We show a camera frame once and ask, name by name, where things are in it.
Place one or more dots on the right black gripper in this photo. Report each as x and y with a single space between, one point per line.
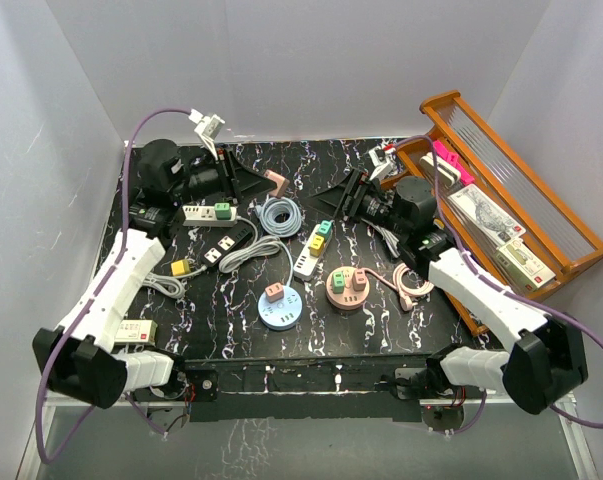
347 197

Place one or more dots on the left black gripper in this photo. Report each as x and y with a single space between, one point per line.
237 180

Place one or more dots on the pink cube adapter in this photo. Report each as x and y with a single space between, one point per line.
274 292
281 183

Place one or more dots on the green cube adapter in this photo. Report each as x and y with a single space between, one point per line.
338 282
223 211

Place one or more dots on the yellow cube adapter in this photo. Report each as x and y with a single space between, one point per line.
317 246

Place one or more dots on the pink small adapter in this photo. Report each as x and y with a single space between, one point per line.
359 280

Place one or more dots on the black power strip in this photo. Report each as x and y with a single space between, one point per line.
235 238

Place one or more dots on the pink round power strip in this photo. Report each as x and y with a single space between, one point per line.
350 299

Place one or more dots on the yellow black adapter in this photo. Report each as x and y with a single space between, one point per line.
180 268

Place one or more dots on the pink cube adapter top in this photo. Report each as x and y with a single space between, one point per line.
274 292

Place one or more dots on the blue round power strip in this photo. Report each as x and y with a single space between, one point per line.
283 314

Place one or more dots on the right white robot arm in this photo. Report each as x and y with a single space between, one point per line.
542 356

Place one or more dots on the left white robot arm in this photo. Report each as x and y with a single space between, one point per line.
75 358

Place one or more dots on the white long power strip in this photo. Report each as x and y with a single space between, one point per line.
204 216

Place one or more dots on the pink box on shelf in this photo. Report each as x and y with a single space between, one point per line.
448 162

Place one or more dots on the wooden shelf rack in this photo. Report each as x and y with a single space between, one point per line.
554 233

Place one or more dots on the printed package on shelf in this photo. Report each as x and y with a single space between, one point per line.
485 214

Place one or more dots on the green white box on shelf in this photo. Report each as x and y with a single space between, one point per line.
522 266

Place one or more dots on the small white red box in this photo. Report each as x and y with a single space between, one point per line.
136 332

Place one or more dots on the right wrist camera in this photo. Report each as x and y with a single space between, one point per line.
383 160

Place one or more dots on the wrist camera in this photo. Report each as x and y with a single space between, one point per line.
207 127
383 160

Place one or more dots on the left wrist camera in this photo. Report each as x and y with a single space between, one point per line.
207 127

